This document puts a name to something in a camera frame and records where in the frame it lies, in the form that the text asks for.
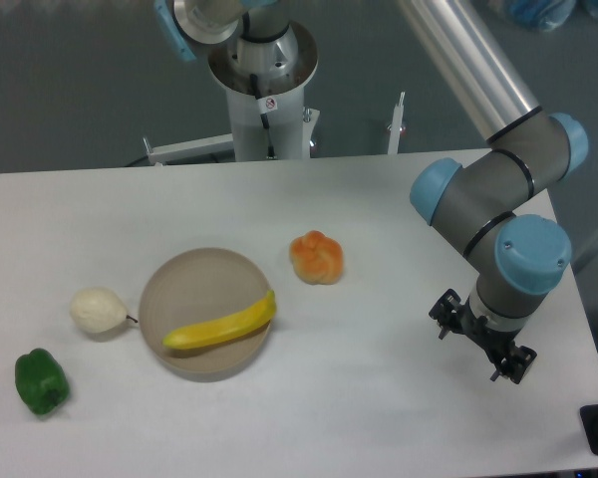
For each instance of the white metal bracket left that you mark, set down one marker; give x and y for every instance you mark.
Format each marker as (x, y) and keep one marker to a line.
(191, 149)

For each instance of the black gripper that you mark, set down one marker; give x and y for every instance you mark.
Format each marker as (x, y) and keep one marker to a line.
(492, 332)

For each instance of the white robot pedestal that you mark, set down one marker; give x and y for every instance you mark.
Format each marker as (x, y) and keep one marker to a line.
(264, 87)

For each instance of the white metal bracket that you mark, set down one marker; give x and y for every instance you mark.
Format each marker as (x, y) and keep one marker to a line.
(396, 126)
(191, 149)

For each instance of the green bell pepper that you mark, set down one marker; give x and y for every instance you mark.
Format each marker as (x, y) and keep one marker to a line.
(41, 382)

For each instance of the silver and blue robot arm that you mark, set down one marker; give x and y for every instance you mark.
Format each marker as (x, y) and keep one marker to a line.
(518, 259)

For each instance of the yellow banana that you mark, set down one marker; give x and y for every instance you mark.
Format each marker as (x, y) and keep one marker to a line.
(224, 329)

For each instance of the blue plastic bag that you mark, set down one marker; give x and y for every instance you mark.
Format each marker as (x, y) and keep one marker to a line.
(539, 15)

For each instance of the orange knotted bread roll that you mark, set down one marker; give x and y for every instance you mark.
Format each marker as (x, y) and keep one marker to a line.
(316, 258)

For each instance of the white metal bracket right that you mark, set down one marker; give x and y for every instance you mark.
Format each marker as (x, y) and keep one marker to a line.
(396, 126)

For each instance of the beige round plate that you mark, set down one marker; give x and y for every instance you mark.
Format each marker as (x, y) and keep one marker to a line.
(197, 286)

